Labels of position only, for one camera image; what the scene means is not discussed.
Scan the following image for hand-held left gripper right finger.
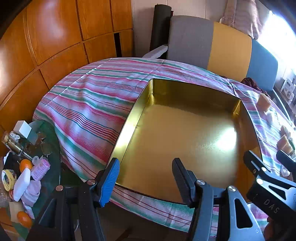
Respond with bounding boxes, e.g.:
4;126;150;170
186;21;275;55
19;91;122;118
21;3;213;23
171;158;265;241

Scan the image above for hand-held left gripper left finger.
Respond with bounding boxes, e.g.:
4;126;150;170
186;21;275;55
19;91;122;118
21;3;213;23
25;158;121;241

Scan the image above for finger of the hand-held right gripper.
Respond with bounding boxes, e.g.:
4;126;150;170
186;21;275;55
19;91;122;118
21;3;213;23
276;150;296;171
243;151;272;179

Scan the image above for large yellow sponge block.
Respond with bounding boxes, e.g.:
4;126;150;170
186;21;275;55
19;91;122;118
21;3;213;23
277;135;293;153

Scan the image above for gold metal tin box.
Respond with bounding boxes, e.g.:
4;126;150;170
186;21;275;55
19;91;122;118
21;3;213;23
107;78;263;205

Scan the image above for green glass side table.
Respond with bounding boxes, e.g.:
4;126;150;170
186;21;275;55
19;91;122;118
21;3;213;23
0;120;62;239

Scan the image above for pink roller pack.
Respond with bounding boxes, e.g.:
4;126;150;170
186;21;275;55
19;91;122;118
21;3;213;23
31;156;51;181

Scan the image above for eyeglasses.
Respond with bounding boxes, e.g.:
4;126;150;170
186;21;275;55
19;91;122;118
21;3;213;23
38;132;55;158

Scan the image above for shelf with white boxes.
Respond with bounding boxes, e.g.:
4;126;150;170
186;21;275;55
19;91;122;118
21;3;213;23
279;77;296;105

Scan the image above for pink cloth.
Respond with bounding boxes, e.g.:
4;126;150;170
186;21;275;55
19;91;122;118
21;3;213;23
21;180;42;207

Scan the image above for dark red cloth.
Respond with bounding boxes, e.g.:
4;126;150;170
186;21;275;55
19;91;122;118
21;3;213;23
240;77;273;98

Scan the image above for pink green striped tablecloth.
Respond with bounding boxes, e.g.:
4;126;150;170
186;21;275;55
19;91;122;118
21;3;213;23
32;57;296;238

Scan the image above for orange fruit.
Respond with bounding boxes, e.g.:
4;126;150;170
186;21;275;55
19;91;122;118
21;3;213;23
19;159;33;173
17;211;33;229

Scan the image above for white sponge block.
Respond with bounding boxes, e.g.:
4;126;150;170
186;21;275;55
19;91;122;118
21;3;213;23
13;168;31;202

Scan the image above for brown card piece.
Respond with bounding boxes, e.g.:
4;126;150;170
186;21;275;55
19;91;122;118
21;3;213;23
9;201;25;223

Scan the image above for black pouch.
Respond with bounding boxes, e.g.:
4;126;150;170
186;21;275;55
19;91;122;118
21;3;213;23
3;152;21;172

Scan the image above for yellow rubber bands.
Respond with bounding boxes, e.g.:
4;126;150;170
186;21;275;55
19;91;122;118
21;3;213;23
2;169;17;192

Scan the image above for small white box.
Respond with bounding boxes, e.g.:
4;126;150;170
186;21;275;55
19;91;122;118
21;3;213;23
13;120;32;139

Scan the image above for glass bottle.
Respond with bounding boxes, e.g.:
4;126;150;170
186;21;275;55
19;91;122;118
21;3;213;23
1;131;33;160

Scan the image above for grey yellow blue sofa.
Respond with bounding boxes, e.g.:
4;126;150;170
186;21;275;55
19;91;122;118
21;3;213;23
166;15;279;93

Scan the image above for pink curtain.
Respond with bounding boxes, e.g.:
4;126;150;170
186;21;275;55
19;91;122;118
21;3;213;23
220;0;271;40

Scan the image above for black rolled mat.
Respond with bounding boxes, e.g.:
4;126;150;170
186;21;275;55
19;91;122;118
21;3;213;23
150;3;173;55

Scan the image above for wooden panel cabinet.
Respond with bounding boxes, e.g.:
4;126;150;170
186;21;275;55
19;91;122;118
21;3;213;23
0;0;134;149

